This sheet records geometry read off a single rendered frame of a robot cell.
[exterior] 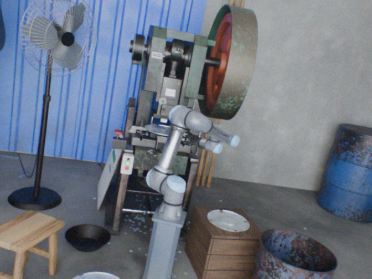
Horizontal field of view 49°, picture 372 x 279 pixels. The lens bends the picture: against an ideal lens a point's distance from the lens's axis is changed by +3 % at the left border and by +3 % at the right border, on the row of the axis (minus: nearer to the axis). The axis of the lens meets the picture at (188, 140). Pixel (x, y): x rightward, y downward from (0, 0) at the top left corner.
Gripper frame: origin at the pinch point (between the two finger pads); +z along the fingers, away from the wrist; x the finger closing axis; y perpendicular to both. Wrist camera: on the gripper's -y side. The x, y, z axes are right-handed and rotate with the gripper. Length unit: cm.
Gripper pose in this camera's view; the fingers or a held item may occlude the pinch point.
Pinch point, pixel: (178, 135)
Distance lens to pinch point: 290.5
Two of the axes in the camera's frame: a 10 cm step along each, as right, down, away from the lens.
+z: -8.6, -2.7, 4.3
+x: -1.7, 9.5, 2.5
